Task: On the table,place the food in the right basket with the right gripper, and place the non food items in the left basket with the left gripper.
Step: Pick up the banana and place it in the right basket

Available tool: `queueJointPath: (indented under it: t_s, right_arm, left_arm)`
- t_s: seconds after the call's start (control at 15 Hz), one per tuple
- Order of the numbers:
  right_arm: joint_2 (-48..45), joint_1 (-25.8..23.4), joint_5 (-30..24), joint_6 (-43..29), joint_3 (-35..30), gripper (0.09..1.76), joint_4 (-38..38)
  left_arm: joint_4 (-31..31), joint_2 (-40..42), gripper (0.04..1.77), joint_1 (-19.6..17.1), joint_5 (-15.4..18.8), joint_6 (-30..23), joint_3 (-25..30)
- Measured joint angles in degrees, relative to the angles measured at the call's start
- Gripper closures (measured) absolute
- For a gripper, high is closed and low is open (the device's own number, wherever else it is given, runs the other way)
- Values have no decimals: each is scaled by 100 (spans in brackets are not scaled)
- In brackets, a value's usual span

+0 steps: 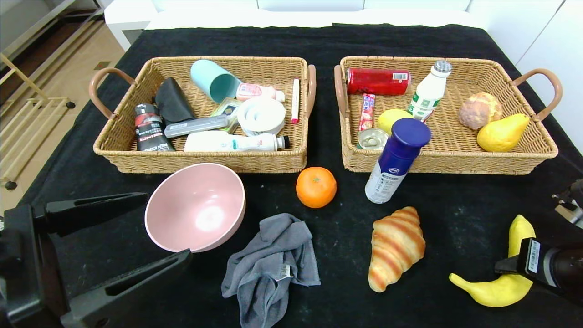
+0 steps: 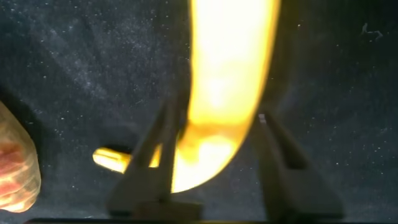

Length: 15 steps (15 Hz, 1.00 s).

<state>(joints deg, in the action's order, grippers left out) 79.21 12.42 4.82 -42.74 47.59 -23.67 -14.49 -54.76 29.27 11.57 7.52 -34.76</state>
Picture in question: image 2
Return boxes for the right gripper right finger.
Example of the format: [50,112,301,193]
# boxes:
[254,113,343,222]

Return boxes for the yellow banana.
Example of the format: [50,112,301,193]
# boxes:
[92,0,282,194]

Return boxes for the striped croissant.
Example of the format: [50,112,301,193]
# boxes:
[0,100,42,214]

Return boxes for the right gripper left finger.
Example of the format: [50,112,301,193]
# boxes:
[105,99,187,218]

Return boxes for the black tablecloth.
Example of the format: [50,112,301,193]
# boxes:
[0,0,398,223]

